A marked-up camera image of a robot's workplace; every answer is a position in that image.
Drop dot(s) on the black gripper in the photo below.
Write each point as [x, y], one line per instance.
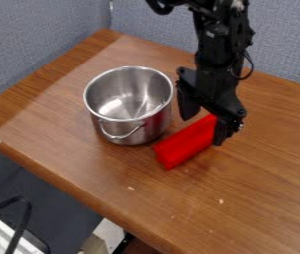
[208, 87]

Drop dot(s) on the red block object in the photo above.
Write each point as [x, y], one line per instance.
[183, 145]

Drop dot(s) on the white box under table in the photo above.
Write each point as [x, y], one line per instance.
[17, 239]

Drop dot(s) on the silver metal pot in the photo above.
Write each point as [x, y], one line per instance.
[129, 102]

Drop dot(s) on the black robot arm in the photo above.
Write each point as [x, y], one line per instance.
[223, 28]

